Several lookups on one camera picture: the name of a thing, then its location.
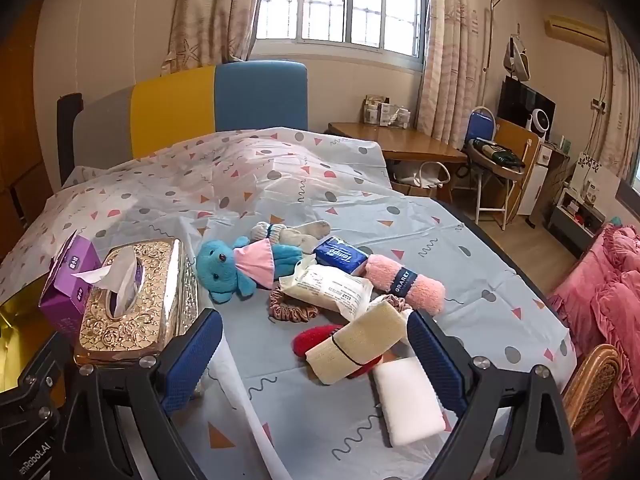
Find beige cloth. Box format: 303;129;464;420
305;300;413;387

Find white tissue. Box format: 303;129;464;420
70;247;138;318

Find blue teddy bear pink dress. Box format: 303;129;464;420
196;239;313;303

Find black television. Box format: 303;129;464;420
499;76;556;133

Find white board with butterflies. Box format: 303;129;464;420
570;152;618;206

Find wooden desk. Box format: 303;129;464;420
327;121;468;201

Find beige box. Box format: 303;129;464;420
363;95;383;126

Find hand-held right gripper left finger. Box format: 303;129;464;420
60;307;226;480

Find white plastic packet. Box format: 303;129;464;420
279;262;375;322

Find white round fan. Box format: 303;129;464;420
527;109;551;136

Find grey low shelf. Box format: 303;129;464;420
547;187;606;256

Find gold woven basket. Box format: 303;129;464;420
74;239;201;368

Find pink ruffled bedding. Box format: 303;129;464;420
547;222;640;421

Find purple tissue box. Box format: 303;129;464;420
39;230;103;336

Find brown satin scrunchie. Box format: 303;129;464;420
269;287;320;322

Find red fluffy cloth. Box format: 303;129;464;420
292;325;383;378

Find wicker chair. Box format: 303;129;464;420
562;344;623;428

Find beige plush toy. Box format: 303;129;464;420
250;220;332;256

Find green power drill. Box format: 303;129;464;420
472;139;523;168

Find beige patterned curtain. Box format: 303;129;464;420
162;0;273;73
597;10;640;181
417;0;501;143

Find window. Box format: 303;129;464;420
255;0;431;58

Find white bag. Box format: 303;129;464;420
395;161;448;188

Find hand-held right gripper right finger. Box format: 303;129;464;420
406;309;576;480

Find hanging bag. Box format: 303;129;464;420
502;35;533;81

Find grey yellow blue headboard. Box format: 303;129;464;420
72;60;308;173

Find printed pale blue tablecloth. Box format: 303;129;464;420
0;127;576;480

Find white small cabinet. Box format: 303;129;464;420
527;142;553;223

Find wall air conditioner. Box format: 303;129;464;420
544;14;613;53

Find blue tissue packet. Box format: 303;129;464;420
312;237;371;276

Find pink dishcloth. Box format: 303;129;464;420
362;254;447;316

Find blue chair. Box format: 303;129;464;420
466;106;496;143

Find wooden wardrobe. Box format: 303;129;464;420
0;0;56;246

